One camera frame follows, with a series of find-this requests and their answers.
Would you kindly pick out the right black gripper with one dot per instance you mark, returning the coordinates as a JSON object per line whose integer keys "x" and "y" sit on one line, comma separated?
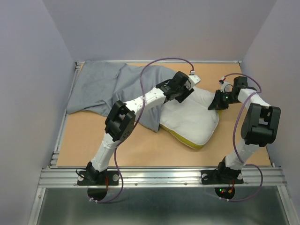
{"x": 216, "y": 104}

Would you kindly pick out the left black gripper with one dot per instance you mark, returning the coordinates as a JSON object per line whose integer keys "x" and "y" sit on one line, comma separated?
{"x": 185, "y": 93}

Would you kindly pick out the white pillow yellow edge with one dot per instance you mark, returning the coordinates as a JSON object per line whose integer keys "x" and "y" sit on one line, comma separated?
{"x": 190, "y": 122}

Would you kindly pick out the grey pillowcase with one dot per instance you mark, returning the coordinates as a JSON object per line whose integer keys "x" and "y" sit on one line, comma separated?
{"x": 100, "y": 84}

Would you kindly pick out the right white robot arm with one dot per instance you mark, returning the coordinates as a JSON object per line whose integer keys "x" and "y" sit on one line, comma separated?
{"x": 258, "y": 129}

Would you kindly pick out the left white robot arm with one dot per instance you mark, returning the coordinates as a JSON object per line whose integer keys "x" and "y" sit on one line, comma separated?
{"x": 121, "y": 120}

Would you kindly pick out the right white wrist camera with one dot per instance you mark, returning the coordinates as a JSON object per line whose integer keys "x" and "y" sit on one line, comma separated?
{"x": 225, "y": 86}

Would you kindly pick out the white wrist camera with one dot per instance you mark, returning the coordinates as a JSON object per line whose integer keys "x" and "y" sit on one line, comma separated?
{"x": 225, "y": 86}
{"x": 193, "y": 80}

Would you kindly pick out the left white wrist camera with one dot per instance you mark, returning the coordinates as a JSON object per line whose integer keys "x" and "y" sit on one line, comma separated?
{"x": 193, "y": 80}

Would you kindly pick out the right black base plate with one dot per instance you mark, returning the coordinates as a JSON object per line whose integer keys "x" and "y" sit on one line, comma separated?
{"x": 211, "y": 177}

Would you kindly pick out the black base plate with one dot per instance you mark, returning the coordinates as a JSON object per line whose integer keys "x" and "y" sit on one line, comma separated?
{"x": 211, "y": 177}
{"x": 107, "y": 177}

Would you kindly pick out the aluminium front rail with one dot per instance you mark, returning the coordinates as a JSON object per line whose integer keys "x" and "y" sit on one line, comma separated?
{"x": 153, "y": 177}

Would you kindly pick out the aluminium rail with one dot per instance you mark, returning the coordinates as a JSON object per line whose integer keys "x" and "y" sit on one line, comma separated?
{"x": 153, "y": 177}
{"x": 40, "y": 193}

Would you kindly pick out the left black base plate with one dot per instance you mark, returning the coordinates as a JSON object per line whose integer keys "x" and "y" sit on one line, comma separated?
{"x": 107, "y": 177}

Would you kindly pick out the aluminium left side rail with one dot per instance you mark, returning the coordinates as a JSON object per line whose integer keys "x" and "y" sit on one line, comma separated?
{"x": 40, "y": 193}

